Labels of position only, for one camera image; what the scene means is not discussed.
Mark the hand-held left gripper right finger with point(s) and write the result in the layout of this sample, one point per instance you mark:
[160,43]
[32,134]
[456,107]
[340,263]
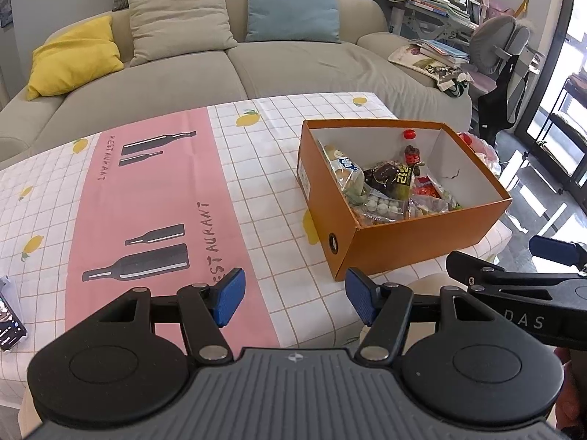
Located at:
[362,295]

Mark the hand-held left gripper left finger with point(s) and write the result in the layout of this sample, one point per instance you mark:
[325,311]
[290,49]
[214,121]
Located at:
[229,295]

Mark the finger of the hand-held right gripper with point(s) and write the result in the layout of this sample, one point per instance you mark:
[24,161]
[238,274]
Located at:
[555,250]
[481,272]

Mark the orange cardboard box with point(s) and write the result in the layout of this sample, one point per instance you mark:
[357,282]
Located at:
[412,247]

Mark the clear packet of white candies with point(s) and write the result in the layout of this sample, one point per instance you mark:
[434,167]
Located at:
[383,204]

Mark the red snack packet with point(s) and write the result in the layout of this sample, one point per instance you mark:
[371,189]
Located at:
[426,188]

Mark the dark snack packet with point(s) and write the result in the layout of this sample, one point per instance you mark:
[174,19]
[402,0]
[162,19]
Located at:
[9,325]
[390,176]

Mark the beige snack packet blue label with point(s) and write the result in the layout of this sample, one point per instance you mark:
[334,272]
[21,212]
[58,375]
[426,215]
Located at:
[346,165]

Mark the trash bin with pink bag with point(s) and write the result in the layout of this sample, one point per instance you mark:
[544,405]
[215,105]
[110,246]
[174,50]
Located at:
[486,153]

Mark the small brown snack red band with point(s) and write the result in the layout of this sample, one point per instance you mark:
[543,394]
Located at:
[412,153]

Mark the glass balcony door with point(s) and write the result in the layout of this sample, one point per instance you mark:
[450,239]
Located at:
[564,101]

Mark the small red round snack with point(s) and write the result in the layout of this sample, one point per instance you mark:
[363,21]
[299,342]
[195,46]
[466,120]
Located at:
[408,134]

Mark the grey office chair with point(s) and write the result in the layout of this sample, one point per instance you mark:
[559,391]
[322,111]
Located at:
[495,36]

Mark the stack of books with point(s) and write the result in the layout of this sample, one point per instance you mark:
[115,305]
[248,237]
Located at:
[445,52]

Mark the stack of magazines and bag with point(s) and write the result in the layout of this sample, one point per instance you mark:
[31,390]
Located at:
[412,59]

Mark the beige sofa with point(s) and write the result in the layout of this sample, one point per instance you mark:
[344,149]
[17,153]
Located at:
[298,68]

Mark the white desk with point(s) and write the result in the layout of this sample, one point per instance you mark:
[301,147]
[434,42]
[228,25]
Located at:
[399,18]

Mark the beige pillow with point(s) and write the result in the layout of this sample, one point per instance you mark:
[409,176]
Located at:
[179,27]

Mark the pile of papers and books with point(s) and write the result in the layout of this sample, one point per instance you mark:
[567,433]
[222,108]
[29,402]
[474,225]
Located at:
[426,2]

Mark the yellow pillow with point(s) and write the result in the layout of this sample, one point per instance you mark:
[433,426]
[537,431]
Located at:
[73,59]

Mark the teal pillow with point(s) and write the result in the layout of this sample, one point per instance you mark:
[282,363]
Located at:
[293,4]

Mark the wall poster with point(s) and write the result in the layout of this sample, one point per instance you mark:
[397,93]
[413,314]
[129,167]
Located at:
[4,0]

